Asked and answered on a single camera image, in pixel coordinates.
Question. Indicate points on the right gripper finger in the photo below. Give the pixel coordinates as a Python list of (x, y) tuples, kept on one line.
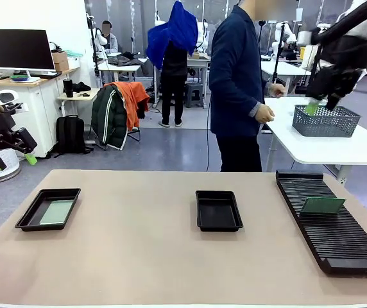
[(334, 102), (312, 108)]

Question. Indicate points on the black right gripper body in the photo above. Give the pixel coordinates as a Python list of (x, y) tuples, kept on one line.
[(334, 80)]

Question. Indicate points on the black plastic ESD tray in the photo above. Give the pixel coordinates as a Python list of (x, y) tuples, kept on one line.
[(29, 215), (218, 213)]

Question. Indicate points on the green perforated circuit board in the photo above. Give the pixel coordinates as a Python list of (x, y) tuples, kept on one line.
[(56, 212), (323, 206)]

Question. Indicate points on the person's right forearm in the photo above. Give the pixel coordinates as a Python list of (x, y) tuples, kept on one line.
[(247, 107)]

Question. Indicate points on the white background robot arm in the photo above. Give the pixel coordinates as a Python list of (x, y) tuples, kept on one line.
[(281, 32), (202, 35), (99, 37)]

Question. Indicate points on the person's left hand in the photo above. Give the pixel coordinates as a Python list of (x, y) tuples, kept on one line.
[(276, 89)]

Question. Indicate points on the person's right hand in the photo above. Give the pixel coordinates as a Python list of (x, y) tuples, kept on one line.
[(264, 114)]

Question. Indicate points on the grey mesh basket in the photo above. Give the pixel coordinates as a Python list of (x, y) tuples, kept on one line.
[(324, 125)]

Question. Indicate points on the white cabinet desk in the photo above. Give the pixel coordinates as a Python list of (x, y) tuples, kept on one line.
[(42, 122)]

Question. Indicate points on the yellow bin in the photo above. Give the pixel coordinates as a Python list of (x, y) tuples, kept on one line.
[(303, 53)]

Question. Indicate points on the black backpack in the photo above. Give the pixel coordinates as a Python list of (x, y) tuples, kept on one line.
[(69, 134)]

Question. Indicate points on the long white background table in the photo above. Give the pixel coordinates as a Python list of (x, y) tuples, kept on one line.
[(286, 69)]

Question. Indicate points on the green round dish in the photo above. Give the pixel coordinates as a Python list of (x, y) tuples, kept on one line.
[(20, 77)]

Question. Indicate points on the black tripod stand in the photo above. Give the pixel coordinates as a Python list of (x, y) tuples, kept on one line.
[(277, 57)]

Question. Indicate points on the small beige table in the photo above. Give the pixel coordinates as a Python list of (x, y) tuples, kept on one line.
[(74, 98)]

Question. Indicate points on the black tumbler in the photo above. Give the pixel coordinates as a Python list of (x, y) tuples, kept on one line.
[(68, 88)]

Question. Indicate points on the person in navy coat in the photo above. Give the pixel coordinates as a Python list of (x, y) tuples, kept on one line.
[(235, 80)]

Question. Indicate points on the black computer monitor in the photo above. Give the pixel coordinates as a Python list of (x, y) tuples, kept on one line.
[(16, 49)]

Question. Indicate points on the cardboard box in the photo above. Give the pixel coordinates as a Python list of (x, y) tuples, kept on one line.
[(60, 61)]

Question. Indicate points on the dark green striped jacket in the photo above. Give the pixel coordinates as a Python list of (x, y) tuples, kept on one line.
[(109, 115)]

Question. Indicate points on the white storage box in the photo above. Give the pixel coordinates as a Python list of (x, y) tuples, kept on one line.
[(74, 62)]

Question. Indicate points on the orange jacket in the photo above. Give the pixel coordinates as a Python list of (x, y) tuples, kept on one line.
[(132, 99)]

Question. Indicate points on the grey plastic stool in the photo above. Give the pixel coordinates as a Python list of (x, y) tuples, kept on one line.
[(193, 96)]

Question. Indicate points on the white background work table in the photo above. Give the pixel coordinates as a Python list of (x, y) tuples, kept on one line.
[(199, 61)]

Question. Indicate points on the seated person in grey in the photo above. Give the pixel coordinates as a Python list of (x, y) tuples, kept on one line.
[(111, 43)]

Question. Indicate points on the black slotted board rack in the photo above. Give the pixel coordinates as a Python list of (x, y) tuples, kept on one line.
[(337, 240)]

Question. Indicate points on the person with blue coat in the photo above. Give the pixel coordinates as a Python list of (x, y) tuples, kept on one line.
[(174, 38)]

